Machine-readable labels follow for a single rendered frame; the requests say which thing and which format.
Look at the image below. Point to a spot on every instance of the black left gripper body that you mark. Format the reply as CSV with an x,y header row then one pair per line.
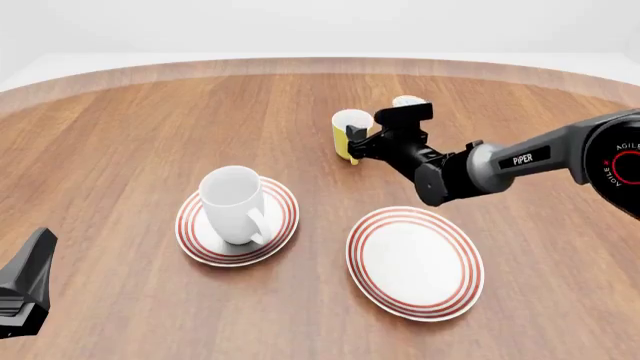
x,y
20,315

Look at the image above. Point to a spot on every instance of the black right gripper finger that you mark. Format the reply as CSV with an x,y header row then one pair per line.
x,y
357,132

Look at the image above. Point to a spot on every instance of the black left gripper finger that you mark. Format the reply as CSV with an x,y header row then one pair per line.
x,y
34,266

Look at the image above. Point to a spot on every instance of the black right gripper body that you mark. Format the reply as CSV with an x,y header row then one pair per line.
x,y
369,147

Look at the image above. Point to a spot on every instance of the yellow and white mug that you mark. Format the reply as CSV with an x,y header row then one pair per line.
x,y
341,142

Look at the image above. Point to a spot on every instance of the silver-grey right robot arm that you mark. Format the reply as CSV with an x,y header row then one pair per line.
x,y
480,168

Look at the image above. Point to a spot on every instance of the white patterned mug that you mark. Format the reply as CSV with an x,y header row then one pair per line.
x,y
406,101

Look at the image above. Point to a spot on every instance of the white plate with red rings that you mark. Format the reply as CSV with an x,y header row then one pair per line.
x,y
415,266
200,247

